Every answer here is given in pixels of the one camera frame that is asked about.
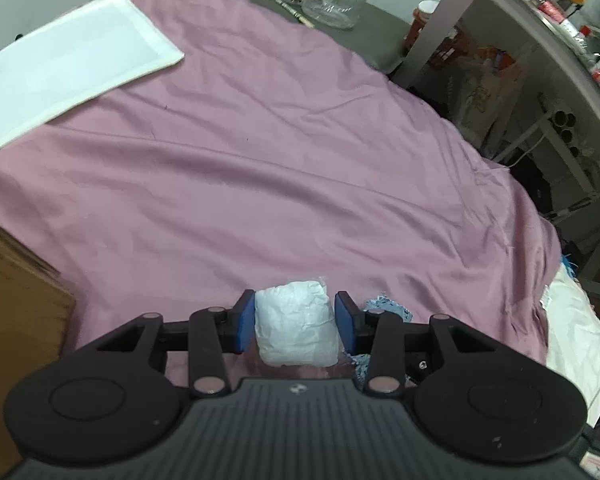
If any blue-grey crochet piece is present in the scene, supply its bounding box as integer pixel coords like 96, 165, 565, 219
349, 295, 413, 388

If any red bucket under desk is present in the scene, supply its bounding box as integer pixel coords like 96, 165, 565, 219
403, 0, 439, 55

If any white flat pillowcase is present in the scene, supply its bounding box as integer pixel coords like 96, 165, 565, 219
0, 0, 184, 149

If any pink bed sheet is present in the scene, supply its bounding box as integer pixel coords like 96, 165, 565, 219
0, 0, 559, 362

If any white soft bundle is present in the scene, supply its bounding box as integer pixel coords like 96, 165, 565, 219
254, 280, 340, 367

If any white blanket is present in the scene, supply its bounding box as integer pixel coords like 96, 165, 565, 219
541, 264, 600, 426

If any brown cardboard box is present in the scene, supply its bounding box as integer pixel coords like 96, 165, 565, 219
0, 226, 76, 477

